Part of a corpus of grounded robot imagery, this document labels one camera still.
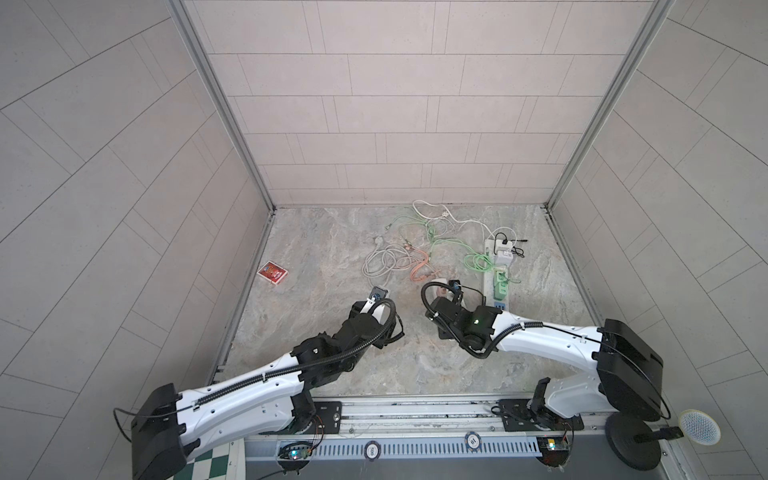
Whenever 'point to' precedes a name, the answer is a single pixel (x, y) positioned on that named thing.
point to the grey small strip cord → (384, 258)
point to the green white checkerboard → (226, 462)
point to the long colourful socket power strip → (490, 303)
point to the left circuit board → (294, 456)
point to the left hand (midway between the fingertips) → (390, 309)
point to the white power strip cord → (450, 213)
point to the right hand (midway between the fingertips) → (445, 326)
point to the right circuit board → (554, 450)
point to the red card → (272, 272)
